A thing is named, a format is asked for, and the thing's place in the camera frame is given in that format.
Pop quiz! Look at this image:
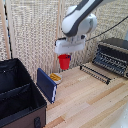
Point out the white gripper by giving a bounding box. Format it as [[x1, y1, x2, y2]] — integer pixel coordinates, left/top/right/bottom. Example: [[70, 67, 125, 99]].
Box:
[[54, 37, 87, 56]]

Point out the red plastic cup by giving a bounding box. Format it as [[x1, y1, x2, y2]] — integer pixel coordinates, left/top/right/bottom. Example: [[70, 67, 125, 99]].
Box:
[[57, 53, 72, 71]]

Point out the black fabric storage box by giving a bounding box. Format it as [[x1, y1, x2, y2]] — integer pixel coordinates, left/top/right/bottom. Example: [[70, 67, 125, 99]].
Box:
[[0, 58, 48, 128]]

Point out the bowl with yellow food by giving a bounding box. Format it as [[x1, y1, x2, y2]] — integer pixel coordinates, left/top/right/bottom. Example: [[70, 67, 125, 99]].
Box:
[[48, 73, 63, 84]]

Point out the blue hardcover book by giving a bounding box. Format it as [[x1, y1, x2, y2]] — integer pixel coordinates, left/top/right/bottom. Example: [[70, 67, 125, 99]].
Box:
[[36, 67, 58, 104]]

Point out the black toaster oven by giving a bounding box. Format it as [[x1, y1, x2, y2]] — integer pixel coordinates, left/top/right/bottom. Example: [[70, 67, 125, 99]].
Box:
[[92, 37, 128, 80]]

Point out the black wire oven rack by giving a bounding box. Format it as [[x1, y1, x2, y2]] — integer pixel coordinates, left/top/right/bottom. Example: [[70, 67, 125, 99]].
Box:
[[79, 64, 112, 86]]

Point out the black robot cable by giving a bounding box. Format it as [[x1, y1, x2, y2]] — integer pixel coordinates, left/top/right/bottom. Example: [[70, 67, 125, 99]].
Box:
[[85, 15, 128, 42]]

